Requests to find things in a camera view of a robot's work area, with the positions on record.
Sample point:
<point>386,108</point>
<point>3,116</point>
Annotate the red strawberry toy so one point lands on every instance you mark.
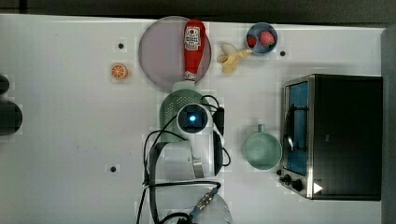
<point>251,41</point>

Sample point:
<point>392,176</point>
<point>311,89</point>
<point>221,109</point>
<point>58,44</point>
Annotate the round grey plate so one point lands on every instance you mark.
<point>161,53</point>

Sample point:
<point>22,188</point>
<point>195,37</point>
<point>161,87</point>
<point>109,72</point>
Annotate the orange slice toy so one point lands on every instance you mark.
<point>119,71</point>

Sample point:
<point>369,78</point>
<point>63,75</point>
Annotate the black silver toaster oven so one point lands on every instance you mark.
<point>331,136</point>

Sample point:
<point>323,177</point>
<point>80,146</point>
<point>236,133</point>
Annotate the peeled banana toy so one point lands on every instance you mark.
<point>231,57</point>

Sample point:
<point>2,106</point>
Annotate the black frying pan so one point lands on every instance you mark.
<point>10,118</point>

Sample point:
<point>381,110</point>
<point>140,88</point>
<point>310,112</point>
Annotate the black pot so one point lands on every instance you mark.
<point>4,84</point>

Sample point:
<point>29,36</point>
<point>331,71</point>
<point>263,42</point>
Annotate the green plastic mug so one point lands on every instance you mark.
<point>262,150</point>

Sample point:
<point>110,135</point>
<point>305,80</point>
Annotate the pink strawberry toy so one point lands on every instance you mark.
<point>267,39</point>

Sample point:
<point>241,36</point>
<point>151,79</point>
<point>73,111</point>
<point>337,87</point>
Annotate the red ketchup bottle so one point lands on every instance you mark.
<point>194,44</point>

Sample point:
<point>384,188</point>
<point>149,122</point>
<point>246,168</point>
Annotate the small blue bowl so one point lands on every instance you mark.
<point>255,30</point>

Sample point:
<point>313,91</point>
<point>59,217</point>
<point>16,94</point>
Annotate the green oval plastic strainer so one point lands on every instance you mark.
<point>183,93</point>

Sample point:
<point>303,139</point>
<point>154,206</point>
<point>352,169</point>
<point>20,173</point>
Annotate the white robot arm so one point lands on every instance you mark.
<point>180,173</point>

